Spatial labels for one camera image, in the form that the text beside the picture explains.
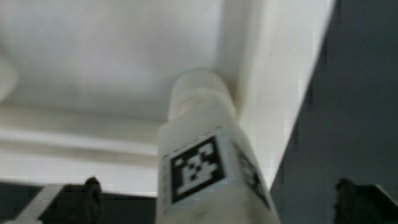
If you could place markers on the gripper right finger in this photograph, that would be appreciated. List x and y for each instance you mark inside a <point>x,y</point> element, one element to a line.
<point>364,205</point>

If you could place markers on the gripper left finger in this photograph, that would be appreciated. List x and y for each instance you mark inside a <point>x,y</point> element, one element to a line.
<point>66,204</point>

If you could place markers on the white leg with tag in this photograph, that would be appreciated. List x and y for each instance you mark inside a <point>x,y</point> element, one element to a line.
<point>211,189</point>

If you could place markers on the white square tabletop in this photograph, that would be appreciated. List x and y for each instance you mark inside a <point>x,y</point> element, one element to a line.
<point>92,55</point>

